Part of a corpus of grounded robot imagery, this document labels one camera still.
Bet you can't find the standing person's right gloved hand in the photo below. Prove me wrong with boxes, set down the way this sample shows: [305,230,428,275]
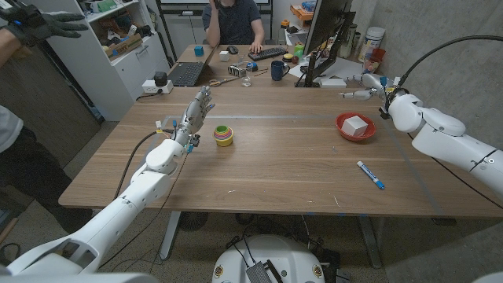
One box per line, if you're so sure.
[0,2,90,45]

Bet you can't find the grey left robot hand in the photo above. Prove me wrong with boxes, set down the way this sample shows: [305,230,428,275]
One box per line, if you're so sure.
[171,85,216,149]

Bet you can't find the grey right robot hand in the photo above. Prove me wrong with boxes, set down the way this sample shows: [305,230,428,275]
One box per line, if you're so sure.
[338,72,398,103]

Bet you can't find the large white cube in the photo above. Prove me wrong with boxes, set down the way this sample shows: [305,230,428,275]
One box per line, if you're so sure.
[340,115,369,138]

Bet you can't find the standing person's right forearm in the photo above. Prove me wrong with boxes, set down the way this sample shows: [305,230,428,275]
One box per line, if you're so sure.
[0,27,21,68]

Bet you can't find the red bowl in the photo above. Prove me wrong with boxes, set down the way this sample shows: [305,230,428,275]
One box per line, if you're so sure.
[335,112,377,142]

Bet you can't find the blue marker pen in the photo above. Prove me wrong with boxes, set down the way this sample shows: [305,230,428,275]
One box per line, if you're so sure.
[356,160,386,191]

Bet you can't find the red snack can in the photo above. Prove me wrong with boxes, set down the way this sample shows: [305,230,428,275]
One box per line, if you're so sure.
[362,47,387,78]

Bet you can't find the white paper sheet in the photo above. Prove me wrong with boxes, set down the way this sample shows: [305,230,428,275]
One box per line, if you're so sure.
[288,57,365,83]

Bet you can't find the stacked colourful cups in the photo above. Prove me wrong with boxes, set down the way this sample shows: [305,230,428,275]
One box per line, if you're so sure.
[212,124,235,148]

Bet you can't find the flat white box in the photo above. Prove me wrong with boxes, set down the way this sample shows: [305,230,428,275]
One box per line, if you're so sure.
[318,77,347,89]

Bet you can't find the white canister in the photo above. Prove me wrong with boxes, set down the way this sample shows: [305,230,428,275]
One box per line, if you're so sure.
[357,26,386,63]

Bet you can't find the black laptop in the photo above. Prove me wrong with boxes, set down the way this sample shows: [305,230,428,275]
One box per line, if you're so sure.
[167,42,218,87]

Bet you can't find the white power strip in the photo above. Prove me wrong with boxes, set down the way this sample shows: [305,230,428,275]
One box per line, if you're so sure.
[141,79,174,94]

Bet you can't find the clear drinking glass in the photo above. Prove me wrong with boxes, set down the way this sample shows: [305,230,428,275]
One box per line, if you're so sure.
[240,64,253,87]

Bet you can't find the black monitor with stand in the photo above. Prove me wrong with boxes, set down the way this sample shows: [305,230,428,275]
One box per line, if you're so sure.
[295,0,357,88]

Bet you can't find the white shelf cabinet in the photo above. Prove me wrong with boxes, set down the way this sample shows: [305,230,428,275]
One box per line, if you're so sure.
[17,0,171,122]

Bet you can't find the cardboard box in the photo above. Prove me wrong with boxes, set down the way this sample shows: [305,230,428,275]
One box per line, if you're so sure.
[104,33,145,61]

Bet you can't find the dark wood cabinet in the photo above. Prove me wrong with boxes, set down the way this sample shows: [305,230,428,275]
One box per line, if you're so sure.
[0,39,101,166]

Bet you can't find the dark blue mug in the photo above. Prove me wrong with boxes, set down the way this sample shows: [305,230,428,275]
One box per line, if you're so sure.
[270,60,291,82]

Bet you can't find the black keyboard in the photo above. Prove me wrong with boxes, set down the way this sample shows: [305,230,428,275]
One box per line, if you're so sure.
[248,46,288,62]

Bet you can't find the orange box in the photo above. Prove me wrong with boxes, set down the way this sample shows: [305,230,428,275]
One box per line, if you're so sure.
[289,3,315,21]

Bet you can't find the seated person dark shirt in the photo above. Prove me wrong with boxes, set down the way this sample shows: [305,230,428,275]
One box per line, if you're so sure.
[200,0,266,54]

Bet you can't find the black round fan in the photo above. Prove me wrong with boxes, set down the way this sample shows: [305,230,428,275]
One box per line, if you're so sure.
[178,211,209,232]

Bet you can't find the grey table leg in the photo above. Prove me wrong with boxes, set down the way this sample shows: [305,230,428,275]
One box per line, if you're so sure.
[159,211,182,261]
[356,215,384,270]

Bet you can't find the standing person black trousers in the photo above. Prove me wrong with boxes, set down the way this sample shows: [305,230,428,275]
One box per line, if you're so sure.
[0,105,95,235]

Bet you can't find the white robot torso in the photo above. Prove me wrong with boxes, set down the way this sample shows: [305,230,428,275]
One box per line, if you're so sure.
[211,234,326,283]

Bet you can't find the black electronics box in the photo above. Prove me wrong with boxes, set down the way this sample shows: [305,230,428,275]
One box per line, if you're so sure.
[245,259,284,283]

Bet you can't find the scissors with yellow handles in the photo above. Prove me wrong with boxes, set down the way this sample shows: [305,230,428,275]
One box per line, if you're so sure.
[208,76,240,87]

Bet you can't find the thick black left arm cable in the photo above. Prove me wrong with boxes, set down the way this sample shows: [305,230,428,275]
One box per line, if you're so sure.
[112,128,176,201]

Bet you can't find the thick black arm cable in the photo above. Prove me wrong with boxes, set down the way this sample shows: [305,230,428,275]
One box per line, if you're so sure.
[112,128,176,201]
[395,34,503,94]

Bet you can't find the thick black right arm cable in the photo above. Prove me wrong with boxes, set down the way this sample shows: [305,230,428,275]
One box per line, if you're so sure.
[395,34,503,94]

